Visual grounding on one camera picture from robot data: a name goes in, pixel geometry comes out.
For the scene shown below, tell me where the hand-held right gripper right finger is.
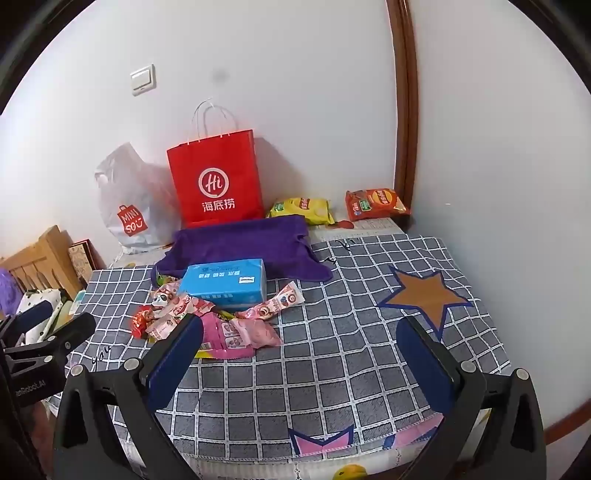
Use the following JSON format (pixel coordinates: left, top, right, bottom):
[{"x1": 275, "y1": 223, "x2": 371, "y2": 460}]
[{"x1": 396, "y1": 315, "x2": 548, "y2": 480}]

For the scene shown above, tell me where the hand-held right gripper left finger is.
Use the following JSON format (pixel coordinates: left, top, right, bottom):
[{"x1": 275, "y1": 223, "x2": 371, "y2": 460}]
[{"x1": 53, "y1": 314, "x2": 206, "y2": 480}]

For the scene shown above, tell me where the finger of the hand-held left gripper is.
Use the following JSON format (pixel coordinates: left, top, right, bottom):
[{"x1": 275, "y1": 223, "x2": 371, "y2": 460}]
[
  {"x1": 16, "y1": 300, "x2": 62, "y2": 342},
  {"x1": 44, "y1": 313, "x2": 97, "y2": 359}
]

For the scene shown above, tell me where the pink white strawberry packet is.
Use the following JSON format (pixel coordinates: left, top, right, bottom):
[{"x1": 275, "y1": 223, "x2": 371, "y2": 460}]
[{"x1": 148, "y1": 295, "x2": 215, "y2": 342}]

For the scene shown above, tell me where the small colourful candy packet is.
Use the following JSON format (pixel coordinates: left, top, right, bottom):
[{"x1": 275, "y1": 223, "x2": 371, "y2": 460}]
[{"x1": 131, "y1": 309, "x2": 153, "y2": 340}]

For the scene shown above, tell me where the red white panda packet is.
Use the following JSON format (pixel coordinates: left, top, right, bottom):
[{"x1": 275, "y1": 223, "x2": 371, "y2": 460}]
[{"x1": 150, "y1": 279, "x2": 185, "y2": 319}]

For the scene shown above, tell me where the magenta snack packet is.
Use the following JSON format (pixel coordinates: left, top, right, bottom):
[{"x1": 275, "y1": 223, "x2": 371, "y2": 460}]
[{"x1": 196, "y1": 314, "x2": 283, "y2": 358}]

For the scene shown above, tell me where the blue tissue pack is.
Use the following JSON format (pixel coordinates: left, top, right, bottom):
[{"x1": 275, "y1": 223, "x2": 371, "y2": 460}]
[{"x1": 178, "y1": 257, "x2": 267, "y2": 311}]

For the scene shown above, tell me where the purple cloth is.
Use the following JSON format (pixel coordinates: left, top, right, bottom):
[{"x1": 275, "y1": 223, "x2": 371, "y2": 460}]
[{"x1": 152, "y1": 215, "x2": 334, "y2": 283}]

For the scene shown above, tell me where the white spotted cloth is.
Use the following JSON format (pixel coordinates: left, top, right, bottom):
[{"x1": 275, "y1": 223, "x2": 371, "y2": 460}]
[{"x1": 16, "y1": 288, "x2": 70, "y2": 344}]

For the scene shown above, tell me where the lilac fabric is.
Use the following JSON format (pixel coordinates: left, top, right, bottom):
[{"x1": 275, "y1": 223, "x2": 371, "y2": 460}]
[{"x1": 0, "y1": 270, "x2": 19, "y2": 315}]

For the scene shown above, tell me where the light wooden furniture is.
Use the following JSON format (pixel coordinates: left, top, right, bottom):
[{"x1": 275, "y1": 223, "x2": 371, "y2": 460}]
[{"x1": 0, "y1": 225, "x2": 81, "y2": 301}]

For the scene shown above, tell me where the patterned cardboard box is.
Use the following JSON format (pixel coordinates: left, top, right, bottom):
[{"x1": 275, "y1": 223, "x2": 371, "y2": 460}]
[{"x1": 68, "y1": 239, "x2": 100, "y2": 284}]

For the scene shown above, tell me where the white plastic bag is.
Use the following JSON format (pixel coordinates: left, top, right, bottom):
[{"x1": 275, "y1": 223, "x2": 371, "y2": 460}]
[{"x1": 95, "y1": 142, "x2": 183, "y2": 254}]

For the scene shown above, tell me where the orange chips bag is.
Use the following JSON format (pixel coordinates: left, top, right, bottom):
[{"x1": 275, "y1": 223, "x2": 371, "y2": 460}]
[{"x1": 345, "y1": 188, "x2": 411, "y2": 223}]

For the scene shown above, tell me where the yellow chips bag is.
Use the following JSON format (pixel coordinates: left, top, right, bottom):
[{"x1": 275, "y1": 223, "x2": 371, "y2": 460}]
[{"x1": 265, "y1": 197, "x2": 335, "y2": 227}]

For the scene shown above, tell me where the red paper bag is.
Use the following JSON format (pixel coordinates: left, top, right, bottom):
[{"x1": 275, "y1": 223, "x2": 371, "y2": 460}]
[{"x1": 166, "y1": 99, "x2": 266, "y2": 229}]

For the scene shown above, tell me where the white light switch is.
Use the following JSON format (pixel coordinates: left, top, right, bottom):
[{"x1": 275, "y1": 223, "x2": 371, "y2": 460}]
[{"x1": 130, "y1": 65, "x2": 157, "y2": 97}]

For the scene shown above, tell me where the brown wooden door frame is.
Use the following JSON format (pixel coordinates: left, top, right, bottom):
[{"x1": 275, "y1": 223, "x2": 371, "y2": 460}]
[{"x1": 385, "y1": 0, "x2": 419, "y2": 232}]

